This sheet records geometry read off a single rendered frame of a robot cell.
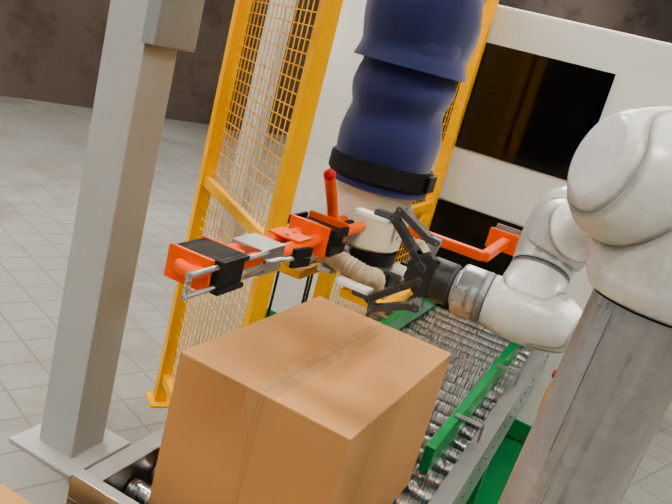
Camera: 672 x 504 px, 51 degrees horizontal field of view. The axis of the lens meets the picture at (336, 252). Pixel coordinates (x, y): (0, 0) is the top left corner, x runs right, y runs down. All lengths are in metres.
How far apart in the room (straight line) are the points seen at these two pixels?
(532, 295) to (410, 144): 0.43
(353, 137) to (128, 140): 1.03
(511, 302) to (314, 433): 0.45
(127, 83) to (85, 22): 7.76
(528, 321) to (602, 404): 0.51
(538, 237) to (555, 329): 0.16
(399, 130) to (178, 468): 0.83
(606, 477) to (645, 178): 0.27
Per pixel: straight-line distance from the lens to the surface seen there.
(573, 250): 1.20
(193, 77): 10.89
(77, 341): 2.57
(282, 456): 1.41
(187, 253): 0.99
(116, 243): 2.42
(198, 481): 1.56
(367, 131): 1.43
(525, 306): 1.17
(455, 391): 2.68
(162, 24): 2.23
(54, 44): 9.94
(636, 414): 0.68
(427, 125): 1.45
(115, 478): 1.74
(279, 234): 1.21
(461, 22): 1.43
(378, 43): 1.43
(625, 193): 0.60
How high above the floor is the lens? 1.60
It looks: 16 degrees down
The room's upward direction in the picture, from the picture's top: 15 degrees clockwise
